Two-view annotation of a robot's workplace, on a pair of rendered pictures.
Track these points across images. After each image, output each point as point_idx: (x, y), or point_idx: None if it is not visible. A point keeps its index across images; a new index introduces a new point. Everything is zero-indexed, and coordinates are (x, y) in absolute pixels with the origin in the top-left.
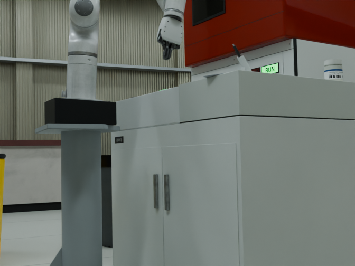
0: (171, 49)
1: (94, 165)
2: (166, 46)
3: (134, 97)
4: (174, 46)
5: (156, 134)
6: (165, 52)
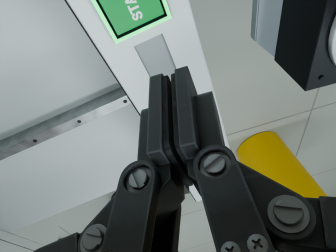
0: (145, 172)
1: None
2: (235, 157)
3: (223, 125)
4: (100, 247)
5: None
6: (210, 114)
